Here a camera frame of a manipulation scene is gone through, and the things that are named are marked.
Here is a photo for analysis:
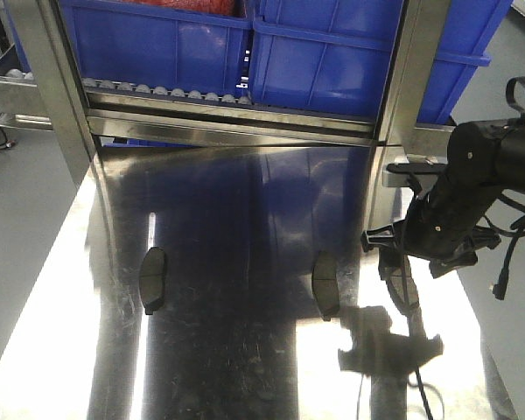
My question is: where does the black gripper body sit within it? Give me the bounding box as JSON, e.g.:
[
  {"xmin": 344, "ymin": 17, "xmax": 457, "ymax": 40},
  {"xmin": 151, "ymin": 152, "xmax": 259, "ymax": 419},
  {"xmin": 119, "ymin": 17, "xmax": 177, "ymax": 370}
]
[{"xmin": 361, "ymin": 122, "xmax": 501, "ymax": 278}]

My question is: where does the dark grey brake pad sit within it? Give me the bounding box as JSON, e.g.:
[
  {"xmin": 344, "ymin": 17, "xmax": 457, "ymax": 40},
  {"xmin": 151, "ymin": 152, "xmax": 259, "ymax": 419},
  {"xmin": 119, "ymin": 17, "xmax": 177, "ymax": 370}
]
[
  {"xmin": 138, "ymin": 247, "xmax": 167, "ymax": 316},
  {"xmin": 311, "ymin": 251, "xmax": 340, "ymax": 322},
  {"xmin": 378, "ymin": 249, "xmax": 420, "ymax": 317}
]

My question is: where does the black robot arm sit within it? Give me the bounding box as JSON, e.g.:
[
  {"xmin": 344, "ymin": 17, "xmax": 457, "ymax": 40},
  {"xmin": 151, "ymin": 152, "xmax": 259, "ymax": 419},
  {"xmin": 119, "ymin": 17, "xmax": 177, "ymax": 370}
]
[{"xmin": 361, "ymin": 121, "xmax": 525, "ymax": 277}]

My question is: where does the large blue plastic crate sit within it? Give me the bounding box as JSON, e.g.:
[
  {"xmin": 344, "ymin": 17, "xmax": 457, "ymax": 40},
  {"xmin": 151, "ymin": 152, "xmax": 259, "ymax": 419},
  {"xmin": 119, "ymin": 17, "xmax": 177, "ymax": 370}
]
[{"xmin": 248, "ymin": 1, "xmax": 511, "ymax": 124}]

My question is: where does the blue plastic crate left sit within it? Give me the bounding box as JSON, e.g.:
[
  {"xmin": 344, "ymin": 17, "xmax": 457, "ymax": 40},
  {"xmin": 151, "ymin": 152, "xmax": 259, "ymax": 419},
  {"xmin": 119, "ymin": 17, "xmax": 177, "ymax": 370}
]
[{"xmin": 60, "ymin": 1, "xmax": 252, "ymax": 95}]

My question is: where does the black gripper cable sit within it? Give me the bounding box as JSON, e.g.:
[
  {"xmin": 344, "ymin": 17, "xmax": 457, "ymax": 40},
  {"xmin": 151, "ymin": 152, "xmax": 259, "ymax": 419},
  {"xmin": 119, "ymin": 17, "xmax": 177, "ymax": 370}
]
[{"xmin": 480, "ymin": 76, "xmax": 525, "ymax": 301}]

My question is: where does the stainless steel rack frame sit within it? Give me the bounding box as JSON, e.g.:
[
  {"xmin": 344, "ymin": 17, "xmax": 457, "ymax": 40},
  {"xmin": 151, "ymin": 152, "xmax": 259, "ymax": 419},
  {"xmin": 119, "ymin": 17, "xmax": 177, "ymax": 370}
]
[{"xmin": 0, "ymin": 1, "xmax": 451, "ymax": 184}]

